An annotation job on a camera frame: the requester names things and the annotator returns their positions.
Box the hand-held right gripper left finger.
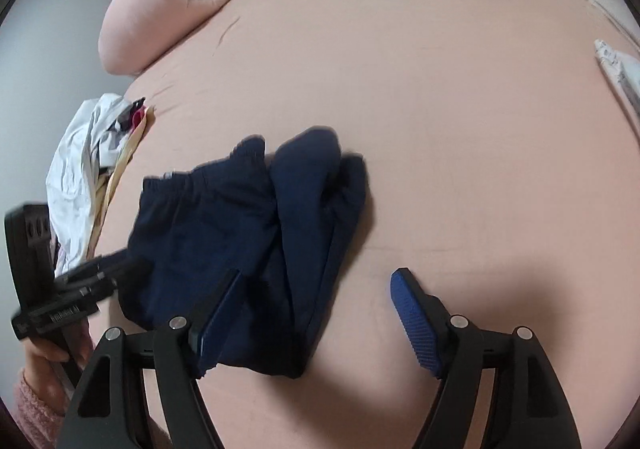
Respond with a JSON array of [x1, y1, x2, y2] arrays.
[[55, 269, 246, 449]]

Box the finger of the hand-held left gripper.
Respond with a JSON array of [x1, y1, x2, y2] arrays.
[[52, 249, 151, 284], [60, 276, 122, 304]]

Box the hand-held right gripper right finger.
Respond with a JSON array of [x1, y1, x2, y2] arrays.
[[390, 267, 583, 449]]

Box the navy shorts with white stripes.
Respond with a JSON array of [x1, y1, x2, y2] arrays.
[[117, 126, 368, 380]]

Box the folded patterned clothes stack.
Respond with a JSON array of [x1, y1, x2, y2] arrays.
[[594, 39, 640, 97]]

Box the person's left hand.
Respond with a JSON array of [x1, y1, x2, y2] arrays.
[[22, 343, 77, 412]]

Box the cream cloth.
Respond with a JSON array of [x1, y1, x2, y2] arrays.
[[92, 109, 157, 250]]

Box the white shirt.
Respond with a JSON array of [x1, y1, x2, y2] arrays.
[[46, 94, 146, 280]]

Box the black garment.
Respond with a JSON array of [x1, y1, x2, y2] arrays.
[[119, 98, 147, 127]]

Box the bed with pink sheet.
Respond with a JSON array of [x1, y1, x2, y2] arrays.
[[92, 0, 640, 449]]

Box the pink rolled quilt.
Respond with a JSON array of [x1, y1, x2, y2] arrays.
[[98, 0, 266, 76]]

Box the pink printed folded garment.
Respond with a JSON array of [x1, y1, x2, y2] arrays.
[[607, 64, 640, 116]]

